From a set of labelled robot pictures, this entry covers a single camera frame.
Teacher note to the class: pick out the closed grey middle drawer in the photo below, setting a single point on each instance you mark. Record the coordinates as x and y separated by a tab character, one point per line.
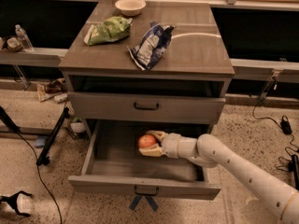
152	108

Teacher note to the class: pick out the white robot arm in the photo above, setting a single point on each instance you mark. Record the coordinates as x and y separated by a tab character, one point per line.
209	151

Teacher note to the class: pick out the blue white chip bag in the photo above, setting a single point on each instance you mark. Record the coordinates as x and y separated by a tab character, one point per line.
152	46

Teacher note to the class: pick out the brown basket with cup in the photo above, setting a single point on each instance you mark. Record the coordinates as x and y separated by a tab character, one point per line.
10	44

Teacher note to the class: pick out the white paper bowl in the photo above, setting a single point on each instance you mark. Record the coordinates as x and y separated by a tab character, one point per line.
130	8

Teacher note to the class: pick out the clear plastic water bottle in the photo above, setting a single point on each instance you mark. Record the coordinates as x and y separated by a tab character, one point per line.
23	37

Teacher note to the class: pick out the open grey bottom drawer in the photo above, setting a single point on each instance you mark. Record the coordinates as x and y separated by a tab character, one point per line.
114	165

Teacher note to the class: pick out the grey wooden drawer cabinet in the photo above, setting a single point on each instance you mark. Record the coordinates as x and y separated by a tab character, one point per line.
196	63

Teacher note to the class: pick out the black clamp on floor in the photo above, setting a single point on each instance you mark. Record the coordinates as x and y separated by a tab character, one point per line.
12	201

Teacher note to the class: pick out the snack wrappers on floor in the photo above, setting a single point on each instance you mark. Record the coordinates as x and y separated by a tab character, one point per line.
49	90

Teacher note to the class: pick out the black tripod leg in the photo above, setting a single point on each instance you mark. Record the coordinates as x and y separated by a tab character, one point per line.
43	158

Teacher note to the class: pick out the black power adapter with cable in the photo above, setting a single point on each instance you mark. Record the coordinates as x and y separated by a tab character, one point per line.
285	165

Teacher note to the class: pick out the green chip bag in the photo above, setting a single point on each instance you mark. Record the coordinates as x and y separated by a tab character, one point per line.
110	30

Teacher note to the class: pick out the red orange apple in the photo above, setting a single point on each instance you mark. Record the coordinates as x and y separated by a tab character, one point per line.
146	140

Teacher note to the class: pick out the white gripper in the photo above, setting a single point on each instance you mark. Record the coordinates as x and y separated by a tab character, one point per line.
170	145

